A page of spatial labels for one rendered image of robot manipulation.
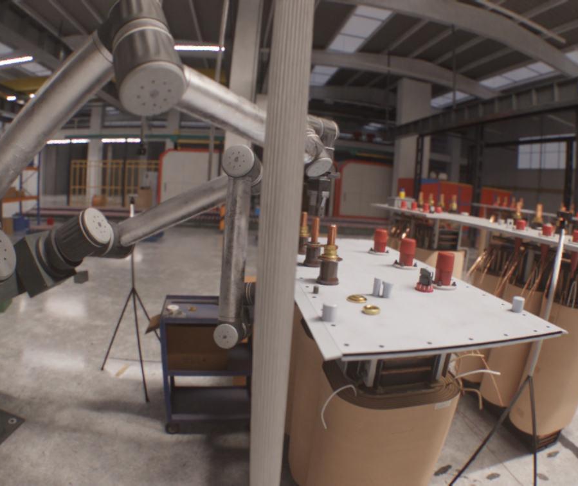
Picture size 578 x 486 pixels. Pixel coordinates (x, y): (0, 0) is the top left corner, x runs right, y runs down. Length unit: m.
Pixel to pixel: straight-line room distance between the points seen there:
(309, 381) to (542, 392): 1.67
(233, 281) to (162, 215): 0.57
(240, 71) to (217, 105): 11.43
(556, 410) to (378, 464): 1.75
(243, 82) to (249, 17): 2.47
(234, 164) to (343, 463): 1.21
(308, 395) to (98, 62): 1.47
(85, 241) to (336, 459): 1.39
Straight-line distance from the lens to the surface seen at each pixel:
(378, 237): 1.96
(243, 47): 12.61
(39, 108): 1.08
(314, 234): 1.50
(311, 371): 1.57
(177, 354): 2.32
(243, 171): 1.48
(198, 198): 1.75
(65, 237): 1.79
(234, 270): 1.45
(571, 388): 2.77
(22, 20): 9.08
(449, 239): 4.08
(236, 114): 0.93
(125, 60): 0.77
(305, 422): 1.72
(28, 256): 1.92
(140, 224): 1.88
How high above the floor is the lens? 1.70
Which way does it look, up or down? 9 degrees down
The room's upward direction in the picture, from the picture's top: 4 degrees clockwise
